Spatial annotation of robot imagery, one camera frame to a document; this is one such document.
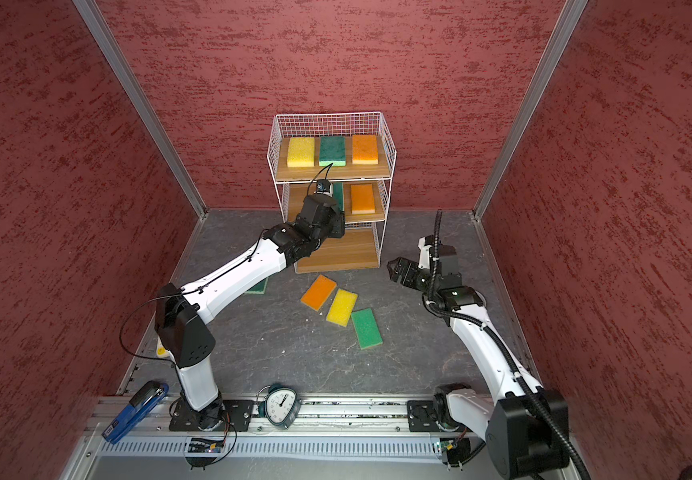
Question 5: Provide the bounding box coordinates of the dark green sponge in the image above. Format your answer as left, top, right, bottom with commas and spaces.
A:
245, 278, 268, 295
319, 136, 346, 167
332, 182, 345, 211

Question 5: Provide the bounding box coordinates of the orange sponge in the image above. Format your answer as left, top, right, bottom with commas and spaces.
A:
352, 135, 379, 165
301, 275, 337, 311
350, 183, 376, 215

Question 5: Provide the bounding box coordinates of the yellow sponge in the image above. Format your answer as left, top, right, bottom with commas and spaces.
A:
287, 137, 316, 168
326, 289, 358, 327

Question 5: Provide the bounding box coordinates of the light green sponge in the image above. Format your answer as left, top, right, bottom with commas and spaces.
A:
351, 308, 383, 349

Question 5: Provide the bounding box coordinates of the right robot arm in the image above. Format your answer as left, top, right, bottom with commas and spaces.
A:
387, 235, 571, 479

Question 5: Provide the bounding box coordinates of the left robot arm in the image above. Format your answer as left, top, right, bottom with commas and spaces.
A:
155, 193, 345, 429

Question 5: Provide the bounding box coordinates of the right circuit board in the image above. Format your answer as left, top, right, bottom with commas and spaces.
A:
437, 438, 472, 468

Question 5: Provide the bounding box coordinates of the circuit board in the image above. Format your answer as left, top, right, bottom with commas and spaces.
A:
187, 437, 226, 455
437, 438, 472, 468

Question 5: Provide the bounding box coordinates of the green analog clock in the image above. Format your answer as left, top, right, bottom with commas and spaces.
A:
259, 384, 302, 429

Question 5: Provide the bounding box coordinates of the cream calculator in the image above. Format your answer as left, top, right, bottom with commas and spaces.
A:
156, 338, 170, 360

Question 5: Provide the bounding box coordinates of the blue stapler tool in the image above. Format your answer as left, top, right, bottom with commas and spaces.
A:
102, 380, 169, 445

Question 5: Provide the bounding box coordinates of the left circuit board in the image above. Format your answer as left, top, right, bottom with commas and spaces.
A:
187, 437, 226, 455

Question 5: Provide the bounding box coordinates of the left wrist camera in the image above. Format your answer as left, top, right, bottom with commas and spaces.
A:
315, 179, 334, 196

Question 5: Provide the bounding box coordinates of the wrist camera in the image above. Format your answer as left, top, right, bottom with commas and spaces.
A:
315, 179, 334, 196
418, 235, 436, 270

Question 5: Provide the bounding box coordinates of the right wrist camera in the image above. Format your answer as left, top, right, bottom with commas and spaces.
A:
418, 235, 436, 270

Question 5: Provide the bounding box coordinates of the white wire wooden shelf rack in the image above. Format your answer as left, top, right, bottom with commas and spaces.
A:
267, 111, 397, 273

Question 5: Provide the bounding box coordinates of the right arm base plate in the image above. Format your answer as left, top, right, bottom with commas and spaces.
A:
407, 396, 494, 437

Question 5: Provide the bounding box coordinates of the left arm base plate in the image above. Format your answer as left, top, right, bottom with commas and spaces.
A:
169, 398, 255, 433

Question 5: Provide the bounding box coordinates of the right black corrugated cable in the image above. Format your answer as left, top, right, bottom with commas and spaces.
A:
426, 209, 593, 480

